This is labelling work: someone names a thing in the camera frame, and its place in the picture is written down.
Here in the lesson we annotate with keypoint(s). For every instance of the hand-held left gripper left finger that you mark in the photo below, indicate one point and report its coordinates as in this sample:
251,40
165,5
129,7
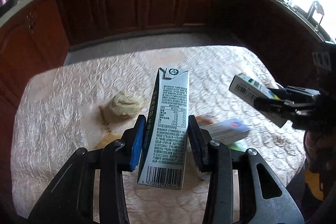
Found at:
139,140

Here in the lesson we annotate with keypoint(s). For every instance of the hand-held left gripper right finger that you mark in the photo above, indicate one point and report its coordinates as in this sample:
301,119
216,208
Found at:
197,145

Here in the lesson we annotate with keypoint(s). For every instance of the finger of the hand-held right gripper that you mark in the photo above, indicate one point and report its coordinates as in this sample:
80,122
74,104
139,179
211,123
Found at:
273,104
299,91

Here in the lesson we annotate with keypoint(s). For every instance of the green and white small box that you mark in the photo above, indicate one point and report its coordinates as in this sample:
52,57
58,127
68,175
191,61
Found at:
244,87

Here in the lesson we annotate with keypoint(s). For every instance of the silver milk carton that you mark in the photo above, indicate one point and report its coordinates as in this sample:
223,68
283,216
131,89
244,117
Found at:
170,121

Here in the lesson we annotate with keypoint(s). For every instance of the orange packet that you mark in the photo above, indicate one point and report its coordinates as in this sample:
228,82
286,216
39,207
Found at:
204,119

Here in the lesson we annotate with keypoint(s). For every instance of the white long flat box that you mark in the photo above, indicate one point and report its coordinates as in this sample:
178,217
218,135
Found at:
228,130

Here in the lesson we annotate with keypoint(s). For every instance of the beige crumpled paper ball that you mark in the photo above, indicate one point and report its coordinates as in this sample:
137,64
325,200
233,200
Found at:
126,106

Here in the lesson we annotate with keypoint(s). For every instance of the green wrapper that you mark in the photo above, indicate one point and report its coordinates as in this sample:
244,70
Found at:
237,145

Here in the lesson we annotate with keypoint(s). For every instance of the beige embossed tablecloth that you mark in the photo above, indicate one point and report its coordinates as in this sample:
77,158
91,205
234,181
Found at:
78,108

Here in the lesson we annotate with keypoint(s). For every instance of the metal faucet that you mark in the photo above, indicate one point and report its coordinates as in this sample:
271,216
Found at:
316,14

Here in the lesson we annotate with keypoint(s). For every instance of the brown lower kitchen cabinets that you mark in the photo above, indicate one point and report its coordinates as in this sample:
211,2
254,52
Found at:
118,3

